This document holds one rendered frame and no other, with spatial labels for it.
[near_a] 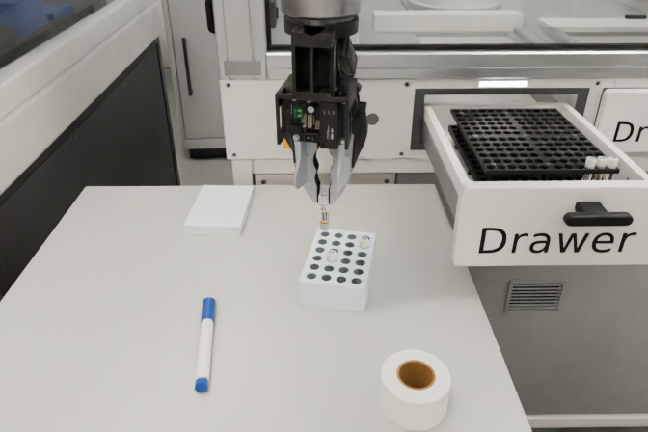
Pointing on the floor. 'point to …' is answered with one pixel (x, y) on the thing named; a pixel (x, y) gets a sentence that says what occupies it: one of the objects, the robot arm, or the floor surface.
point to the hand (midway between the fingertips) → (324, 189)
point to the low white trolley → (240, 319)
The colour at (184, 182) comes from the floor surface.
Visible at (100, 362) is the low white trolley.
